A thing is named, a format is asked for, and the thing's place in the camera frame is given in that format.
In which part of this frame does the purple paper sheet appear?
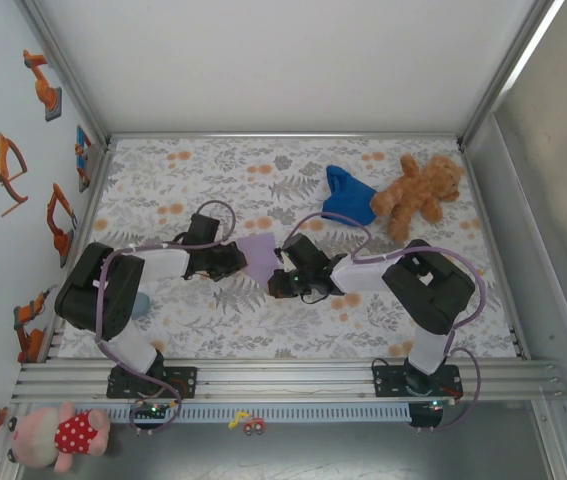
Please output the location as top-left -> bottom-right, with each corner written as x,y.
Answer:
236,232 -> 278,296

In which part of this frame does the blue cloth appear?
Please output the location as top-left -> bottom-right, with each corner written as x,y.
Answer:
320,164 -> 379,229

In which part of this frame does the floral patterned table mat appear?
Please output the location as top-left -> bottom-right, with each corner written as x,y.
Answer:
57,137 -> 528,360

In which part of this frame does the grey-blue round pad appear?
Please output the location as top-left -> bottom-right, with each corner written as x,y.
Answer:
130,293 -> 152,321

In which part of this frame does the brown teddy bear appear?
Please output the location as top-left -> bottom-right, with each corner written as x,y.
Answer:
369,153 -> 467,245

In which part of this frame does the pink plush pig toy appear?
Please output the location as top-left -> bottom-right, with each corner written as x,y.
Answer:
6,402 -> 112,475

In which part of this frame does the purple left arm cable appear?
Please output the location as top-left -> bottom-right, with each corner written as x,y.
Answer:
93,199 -> 237,437

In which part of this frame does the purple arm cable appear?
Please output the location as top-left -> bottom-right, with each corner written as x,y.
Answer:
285,212 -> 488,434
93,199 -> 237,437

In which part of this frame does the aluminium frame crossbar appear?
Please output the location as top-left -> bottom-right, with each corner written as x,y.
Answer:
107,131 -> 464,142

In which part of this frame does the aluminium mounting rail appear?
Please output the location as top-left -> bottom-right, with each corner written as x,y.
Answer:
10,355 -> 567,405

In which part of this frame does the blue orange machine wall sticker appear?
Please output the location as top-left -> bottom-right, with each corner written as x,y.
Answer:
73,124 -> 95,194

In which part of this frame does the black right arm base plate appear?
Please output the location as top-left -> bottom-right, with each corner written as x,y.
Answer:
371,364 -> 463,400

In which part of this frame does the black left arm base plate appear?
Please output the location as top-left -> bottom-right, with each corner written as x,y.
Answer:
106,366 -> 198,400

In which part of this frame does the white slotted cable duct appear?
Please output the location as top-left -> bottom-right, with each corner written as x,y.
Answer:
107,403 -> 412,423

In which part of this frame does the aluminium frame post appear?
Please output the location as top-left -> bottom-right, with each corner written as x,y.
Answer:
15,0 -> 114,151
456,0 -> 567,149

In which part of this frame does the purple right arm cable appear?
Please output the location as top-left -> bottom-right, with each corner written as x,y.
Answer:
285,212 -> 488,434

